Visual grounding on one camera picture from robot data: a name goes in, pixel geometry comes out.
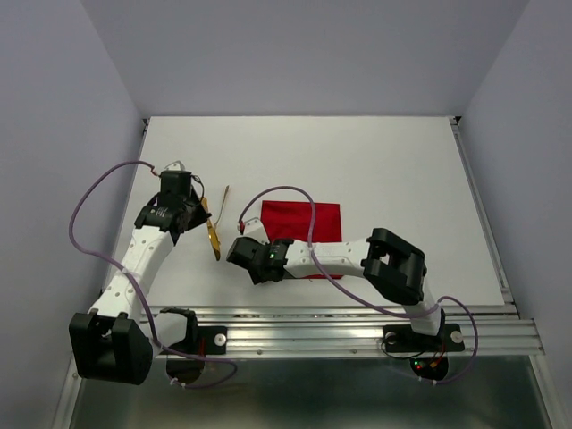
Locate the red cloth napkin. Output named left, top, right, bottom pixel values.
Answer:
left=260, top=199, right=343, bottom=282

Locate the gold knife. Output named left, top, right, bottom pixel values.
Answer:
left=206, top=217, right=221, bottom=261

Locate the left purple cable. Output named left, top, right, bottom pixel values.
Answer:
left=70, top=160, right=239, bottom=389

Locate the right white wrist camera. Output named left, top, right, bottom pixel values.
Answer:
left=242, top=217, right=268, bottom=243

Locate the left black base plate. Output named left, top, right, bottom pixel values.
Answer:
left=158, top=325, right=227, bottom=357

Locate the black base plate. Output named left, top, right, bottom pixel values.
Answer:
left=158, top=325, right=227, bottom=357
left=383, top=324, right=466, bottom=354

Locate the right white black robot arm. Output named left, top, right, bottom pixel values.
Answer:
left=227, top=228, right=443, bottom=349

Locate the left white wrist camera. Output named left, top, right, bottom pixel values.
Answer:
left=164, top=160, right=185, bottom=172

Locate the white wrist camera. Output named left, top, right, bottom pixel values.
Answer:
left=242, top=217, right=268, bottom=243
left=164, top=160, right=185, bottom=172

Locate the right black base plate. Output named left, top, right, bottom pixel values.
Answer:
left=383, top=324, right=466, bottom=354

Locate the aluminium mounting rail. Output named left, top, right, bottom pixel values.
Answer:
left=71, top=306, right=547, bottom=358

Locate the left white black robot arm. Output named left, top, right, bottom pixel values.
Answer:
left=69, top=162, right=210, bottom=385

